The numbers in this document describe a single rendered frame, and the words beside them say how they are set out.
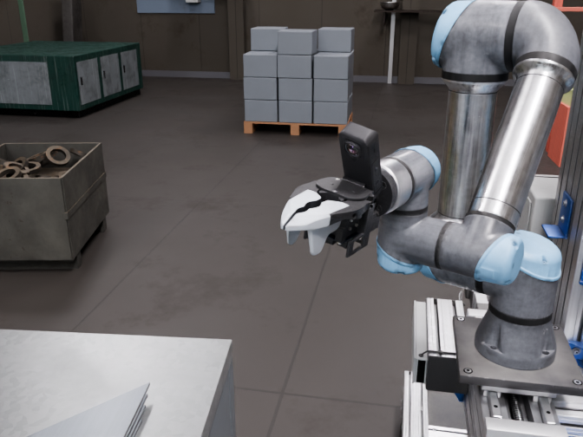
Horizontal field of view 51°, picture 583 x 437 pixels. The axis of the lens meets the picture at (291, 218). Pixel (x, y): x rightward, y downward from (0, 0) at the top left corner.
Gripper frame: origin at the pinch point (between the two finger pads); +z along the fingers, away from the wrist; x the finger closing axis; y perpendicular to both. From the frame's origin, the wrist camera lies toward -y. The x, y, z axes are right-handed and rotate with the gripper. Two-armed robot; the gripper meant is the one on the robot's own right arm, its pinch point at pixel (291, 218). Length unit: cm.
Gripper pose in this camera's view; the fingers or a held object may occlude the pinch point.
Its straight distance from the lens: 69.8
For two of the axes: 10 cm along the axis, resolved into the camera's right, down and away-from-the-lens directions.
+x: -8.0, -3.4, 5.0
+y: -1.1, 8.9, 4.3
